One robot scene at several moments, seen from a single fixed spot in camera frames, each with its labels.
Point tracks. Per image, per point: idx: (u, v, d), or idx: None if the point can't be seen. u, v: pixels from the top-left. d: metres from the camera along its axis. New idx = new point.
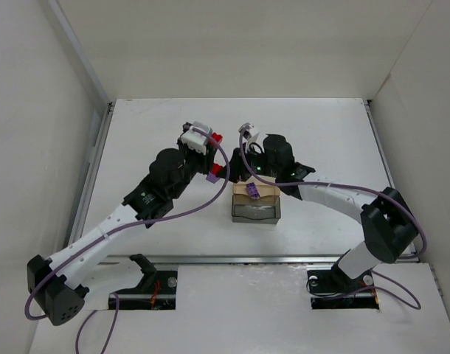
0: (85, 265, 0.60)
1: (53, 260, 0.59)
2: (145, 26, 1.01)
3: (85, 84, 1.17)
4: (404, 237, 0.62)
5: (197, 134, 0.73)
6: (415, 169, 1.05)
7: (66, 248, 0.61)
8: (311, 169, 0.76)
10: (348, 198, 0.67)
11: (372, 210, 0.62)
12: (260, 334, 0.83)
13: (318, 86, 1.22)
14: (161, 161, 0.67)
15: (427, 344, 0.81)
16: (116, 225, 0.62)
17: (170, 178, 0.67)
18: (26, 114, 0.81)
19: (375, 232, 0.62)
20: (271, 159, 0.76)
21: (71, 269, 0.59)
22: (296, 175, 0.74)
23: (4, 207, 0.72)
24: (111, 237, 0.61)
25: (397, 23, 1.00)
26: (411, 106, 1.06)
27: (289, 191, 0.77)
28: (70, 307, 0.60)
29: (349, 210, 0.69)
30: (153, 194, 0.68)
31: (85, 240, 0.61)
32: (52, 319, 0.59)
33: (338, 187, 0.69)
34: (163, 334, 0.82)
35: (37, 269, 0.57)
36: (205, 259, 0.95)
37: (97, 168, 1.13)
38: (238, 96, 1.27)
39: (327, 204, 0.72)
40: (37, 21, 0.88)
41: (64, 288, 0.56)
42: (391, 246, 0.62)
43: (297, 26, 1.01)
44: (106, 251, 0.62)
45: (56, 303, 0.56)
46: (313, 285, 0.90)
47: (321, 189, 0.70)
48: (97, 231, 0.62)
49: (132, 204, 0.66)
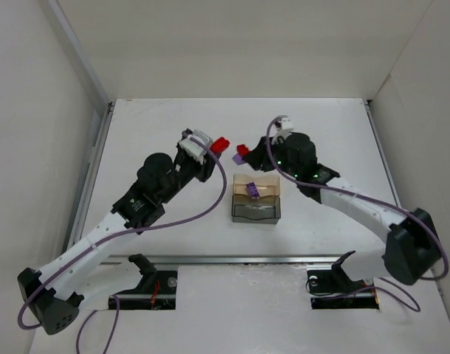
0: (75, 275, 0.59)
1: (43, 273, 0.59)
2: (145, 27, 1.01)
3: (85, 85, 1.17)
4: (426, 260, 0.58)
5: (195, 144, 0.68)
6: (415, 169, 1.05)
7: (54, 259, 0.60)
8: (335, 173, 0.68)
10: (375, 213, 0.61)
11: (399, 231, 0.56)
12: (260, 333, 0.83)
13: (319, 86, 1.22)
14: (151, 167, 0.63)
15: (427, 344, 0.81)
16: (104, 234, 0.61)
17: (160, 184, 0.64)
18: (26, 114, 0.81)
19: (398, 254, 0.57)
20: (293, 158, 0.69)
21: (62, 281, 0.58)
22: (319, 178, 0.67)
23: (4, 209, 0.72)
24: (99, 248, 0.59)
25: (398, 23, 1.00)
26: (411, 106, 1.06)
27: (307, 192, 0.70)
28: (64, 316, 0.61)
29: (373, 226, 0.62)
30: (143, 200, 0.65)
31: (74, 251, 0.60)
32: (46, 329, 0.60)
33: (364, 200, 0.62)
34: (163, 334, 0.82)
35: (28, 281, 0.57)
36: (205, 259, 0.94)
37: (97, 168, 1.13)
38: (238, 96, 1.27)
39: (350, 215, 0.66)
40: (37, 21, 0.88)
41: (53, 302, 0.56)
42: (412, 271, 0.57)
43: (298, 26, 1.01)
44: (97, 259, 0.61)
45: (46, 316, 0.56)
46: (313, 285, 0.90)
47: (345, 198, 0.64)
48: (85, 241, 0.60)
49: (121, 211, 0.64)
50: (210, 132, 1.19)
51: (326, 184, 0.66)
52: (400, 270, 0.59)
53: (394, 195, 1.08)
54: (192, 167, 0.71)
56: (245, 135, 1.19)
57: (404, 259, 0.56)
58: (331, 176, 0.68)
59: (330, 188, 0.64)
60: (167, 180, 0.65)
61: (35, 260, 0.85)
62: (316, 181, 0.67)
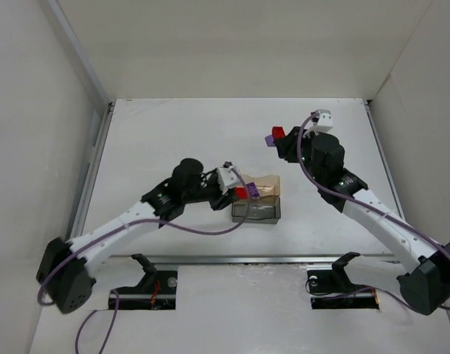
0: (105, 250, 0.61)
1: (74, 243, 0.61)
2: (146, 27, 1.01)
3: (85, 85, 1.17)
4: (445, 293, 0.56)
5: (230, 176, 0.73)
6: (415, 169, 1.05)
7: (86, 235, 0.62)
8: (364, 184, 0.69)
10: (403, 240, 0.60)
11: (427, 265, 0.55)
12: (260, 333, 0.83)
13: (319, 86, 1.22)
14: (186, 166, 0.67)
15: (427, 344, 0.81)
16: (136, 217, 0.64)
17: (189, 184, 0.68)
18: (26, 114, 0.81)
19: (422, 287, 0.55)
20: (319, 160, 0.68)
21: (92, 252, 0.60)
22: (344, 186, 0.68)
23: (5, 209, 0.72)
24: (130, 228, 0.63)
25: (398, 23, 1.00)
26: (411, 106, 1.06)
27: (331, 200, 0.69)
28: (80, 295, 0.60)
29: (398, 250, 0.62)
30: (169, 197, 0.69)
31: (106, 227, 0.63)
32: (60, 305, 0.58)
33: (393, 223, 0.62)
34: (164, 335, 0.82)
35: (60, 251, 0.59)
36: (205, 259, 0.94)
37: (97, 168, 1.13)
38: (237, 96, 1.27)
39: (375, 233, 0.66)
40: (37, 21, 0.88)
41: (84, 269, 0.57)
42: (431, 304, 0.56)
43: (298, 26, 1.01)
44: (124, 240, 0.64)
45: (74, 284, 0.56)
46: (313, 285, 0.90)
47: (373, 217, 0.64)
48: (116, 221, 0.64)
49: (150, 202, 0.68)
50: (210, 132, 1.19)
51: (352, 195, 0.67)
52: (420, 300, 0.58)
53: (393, 195, 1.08)
54: (214, 190, 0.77)
56: (245, 135, 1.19)
57: (428, 293, 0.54)
58: (358, 187, 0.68)
59: (358, 202, 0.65)
60: (195, 183, 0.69)
61: (35, 261, 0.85)
62: (341, 189, 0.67)
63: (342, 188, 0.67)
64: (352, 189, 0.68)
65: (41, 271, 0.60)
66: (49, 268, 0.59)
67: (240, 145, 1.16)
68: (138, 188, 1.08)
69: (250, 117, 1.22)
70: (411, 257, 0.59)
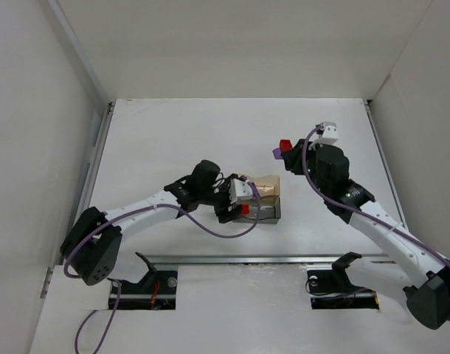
0: (134, 224, 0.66)
1: (108, 213, 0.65)
2: (146, 27, 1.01)
3: (85, 85, 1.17)
4: None
5: (244, 189, 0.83)
6: (415, 170, 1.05)
7: (118, 209, 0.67)
8: (370, 195, 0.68)
10: (411, 255, 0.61)
11: (436, 281, 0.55)
12: (260, 333, 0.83)
13: (319, 86, 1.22)
14: (206, 165, 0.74)
15: (427, 344, 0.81)
16: (161, 201, 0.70)
17: (208, 181, 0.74)
18: (26, 113, 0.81)
19: (430, 303, 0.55)
20: (323, 172, 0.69)
21: (124, 225, 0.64)
22: (350, 197, 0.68)
23: (5, 209, 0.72)
24: (157, 209, 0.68)
25: (398, 23, 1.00)
26: (411, 107, 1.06)
27: (337, 210, 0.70)
28: (105, 266, 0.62)
29: (405, 264, 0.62)
30: (187, 191, 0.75)
31: (136, 205, 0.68)
32: (88, 273, 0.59)
33: (400, 236, 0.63)
34: (164, 335, 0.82)
35: (94, 217, 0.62)
36: (205, 259, 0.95)
37: (97, 168, 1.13)
38: (237, 96, 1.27)
39: (381, 246, 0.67)
40: (37, 21, 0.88)
41: (119, 234, 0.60)
42: (439, 318, 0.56)
43: (298, 26, 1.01)
44: (149, 221, 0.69)
45: (107, 250, 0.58)
46: (312, 285, 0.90)
47: (381, 230, 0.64)
48: (145, 201, 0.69)
49: (172, 191, 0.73)
50: (210, 132, 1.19)
51: (359, 208, 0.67)
52: (426, 314, 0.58)
53: (394, 195, 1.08)
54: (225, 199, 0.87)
56: (245, 135, 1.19)
57: (436, 308, 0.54)
58: (365, 198, 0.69)
59: (365, 215, 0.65)
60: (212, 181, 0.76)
61: (35, 261, 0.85)
62: (348, 200, 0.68)
63: (349, 199, 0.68)
64: (359, 200, 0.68)
65: (68, 239, 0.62)
66: (82, 234, 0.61)
67: (240, 144, 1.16)
68: (138, 188, 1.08)
69: (250, 117, 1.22)
70: (418, 272, 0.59)
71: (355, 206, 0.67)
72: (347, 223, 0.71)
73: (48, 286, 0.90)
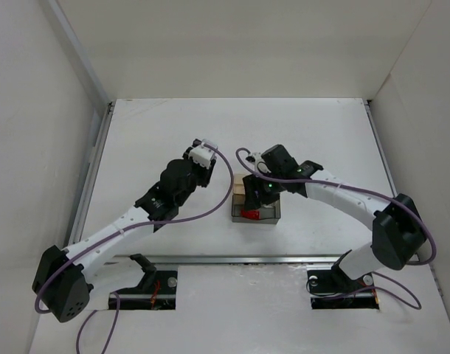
0: (101, 256, 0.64)
1: (71, 251, 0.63)
2: (146, 27, 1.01)
3: (85, 84, 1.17)
4: (412, 243, 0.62)
5: (206, 149, 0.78)
6: (415, 169, 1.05)
7: (82, 242, 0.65)
8: (319, 166, 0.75)
10: (359, 202, 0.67)
11: (383, 217, 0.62)
12: (260, 333, 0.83)
13: (319, 85, 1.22)
14: (173, 169, 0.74)
15: (426, 343, 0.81)
16: (130, 223, 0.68)
17: (179, 186, 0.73)
18: (26, 114, 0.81)
19: (383, 240, 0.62)
20: (268, 162, 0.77)
21: (88, 259, 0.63)
22: (302, 172, 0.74)
23: (5, 208, 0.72)
24: (125, 233, 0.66)
25: (397, 23, 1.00)
26: (410, 106, 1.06)
27: (295, 189, 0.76)
28: (77, 302, 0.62)
29: (358, 214, 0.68)
30: (162, 200, 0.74)
31: (100, 234, 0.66)
32: (59, 314, 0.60)
33: (348, 189, 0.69)
34: (164, 334, 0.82)
35: (56, 259, 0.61)
36: (205, 259, 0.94)
37: (97, 167, 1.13)
38: (238, 96, 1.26)
39: (337, 206, 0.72)
40: (37, 21, 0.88)
41: (81, 274, 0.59)
42: (398, 254, 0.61)
43: (296, 27, 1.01)
44: (120, 245, 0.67)
45: (71, 290, 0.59)
46: (313, 285, 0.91)
47: (330, 190, 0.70)
48: (112, 227, 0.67)
49: (144, 206, 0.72)
50: (210, 132, 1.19)
51: (310, 177, 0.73)
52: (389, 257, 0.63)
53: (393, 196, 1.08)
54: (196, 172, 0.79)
56: (245, 136, 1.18)
57: (390, 243, 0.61)
58: (315, 169, 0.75)
59: (314, 181, 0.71)
60: (186, 184, 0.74)
61: (35, 261, 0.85)
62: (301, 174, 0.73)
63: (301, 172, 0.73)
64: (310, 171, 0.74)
65: (37, 279, 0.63)
66: (47, 274, 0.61)
67: (240, 144, 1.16)
68: (138, 189, 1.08)
69: (250, 117, 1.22)
70: (369, 215, 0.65)
71: (307, 176, 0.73)
72: (307, 198, 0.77)
73: None
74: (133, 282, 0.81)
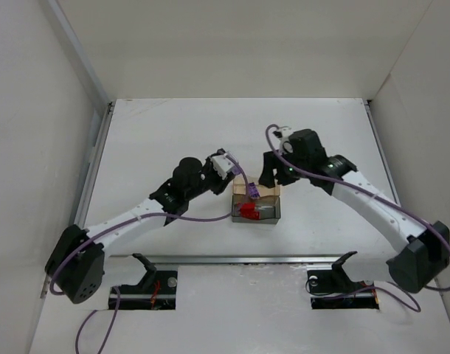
0: (119, 239, 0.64)
1: (91, 231, 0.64)
2: (146, 27, 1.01)
3: (85, 85, 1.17)
4: (432, 270, 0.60)
5: (227, 161, 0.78)
6: (415, 169, 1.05)
7: (100, 224, 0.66)
8: (352, 166, 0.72)
10: (392, 220, 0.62)
11: (416, 244, 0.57)
12: (260, 333, 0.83)
13: (319, 85, 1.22)
14: (184, 165, 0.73)
15: (426, 343, 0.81)
16: (146, 212, 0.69)
17: (190, 182, 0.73)
18: (26, 113, 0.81)
19: (409, 265, 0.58)
20: (297, 150, 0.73)
21: (108, 240, 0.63)
22: (333, 168, 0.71)
23: (5, 208, 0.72)
24: (142, 220, 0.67)
25: (397, 23, 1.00)
26: (410, 106, 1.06)
27: (320, 184, 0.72)
28: (91, 283, 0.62)
29: (388, 231, 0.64)
30: (174, 196, 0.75)
31: (119, 218, 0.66)
32: (72, 294, 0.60)
33: (383, 203, 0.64)
34: (164, 334, 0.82)
35: (77, 236, 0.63)
36: (205, 258, 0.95)
37: (97, 167, 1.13)
38: (237, 96, 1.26)
39: (365, 215, 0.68)
40: (37, 21, 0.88)
41: (101, 254, 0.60)
42: (419, 281, 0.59)
43: (297, 27, 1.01)
44: (136, 232, 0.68)
45: (89, 268, 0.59)
46: (313, 285, 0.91)
47: (363, 198, 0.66)
48: (128, 213, 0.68)
49: (157, 199, 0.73)
50: (210, 132, 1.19)
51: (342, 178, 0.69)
52: (406, 276, 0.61)
53: (393, 195, 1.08)
54: (213, 178, 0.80)
56: (245, 136, 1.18)
57: (416, 270, 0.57)
58: (347, 169, 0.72)
59: (347, 184, 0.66)
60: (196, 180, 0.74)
61: (35, 260, 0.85)
62: (330, 172, 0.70)
63: (331, 170, 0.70)
64: (341, 171, 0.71)
65: (53, 257, 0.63)
66: (65, 253, 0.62)
67: (240, 144, 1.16)
68: (138, 189, 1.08)
69: (250, 117, 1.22)
70: (399, 237, 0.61)
71: (338, 177, 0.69)
72: (332, 196, 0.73)
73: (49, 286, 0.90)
74: (135, 280, 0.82)
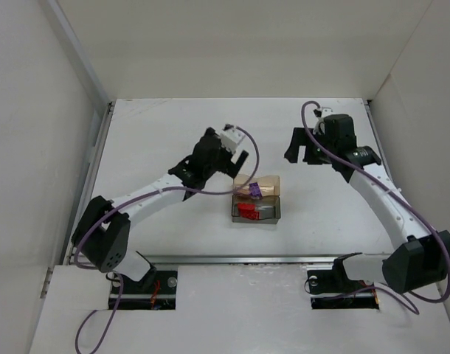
0: (141, 210, 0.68)
1: (115, 201, 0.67)
2: (146, 27, 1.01)
3: (85, 84, 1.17)
4: (424, 277, 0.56)
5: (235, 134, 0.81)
6: (415, 169, 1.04)
7: (124, 196, 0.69)
8: (377, 159, 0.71)
10: (399, 217, 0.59)
11: (414, 244, 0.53)
12: (260, 334, 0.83)
13: (319, 85, 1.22)
14: (206, 142, 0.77)
15: (426, 343, 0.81)
16: (166, 185, 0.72)
17: (210, 158, 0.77)
18: (26, 114, 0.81)
19: (402, 265, 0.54)
20: (330, 130, 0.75)
21: (132, 209, 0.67)
22: (357, 156, 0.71)
23: (5, 207, 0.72)
24: (163, 193, 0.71)
25: (397, 23, 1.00)
26: (410, 105, 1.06)
27: (341, 169, 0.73)
28: (117, 252, 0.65)
29: (391, 228, 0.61)
30: (192, 172, 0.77)
31: (142, 191, 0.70)
32: (99, 261, 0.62)
33: (395, 200, 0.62)
34: (164, 334, 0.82)
35: (102, 206, 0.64)
36: (205, 259, 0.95)
37: (97, 167, 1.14)
38: (237, 96, 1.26)
39: (375, 210, 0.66)
40: (37, 21, 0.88)
41: (128, 221, 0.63)
42: (406, 282, 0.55)
43: (296, 26, 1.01)
44: (155, 205, 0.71)
45: (118, 234, 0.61)
46: (313, 285, 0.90)
47: (377, 191, 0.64)
48: (150, 187, 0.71)
49: (176, 175, 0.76)
50: None
51: (363, 168, 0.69)
52: (396, 278, 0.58)
53: None
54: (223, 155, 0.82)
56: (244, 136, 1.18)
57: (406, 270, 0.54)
58: (372, 161, 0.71)
59: (364, 172, 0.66)
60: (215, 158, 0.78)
61: (35, 259, 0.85)
62: (354, 159, 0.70)
63: (355, 158, 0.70)
64: (365, 161, 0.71)
65: (79, 228, 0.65)
66: (91, 222, 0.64)
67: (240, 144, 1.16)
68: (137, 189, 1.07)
69: (249, 117, 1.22)
70: (400, 234, 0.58)
71: (358, 165, 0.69)
72: (349, 183, 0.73)
73: (49, 285, 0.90)
74: (138, 274, 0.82)
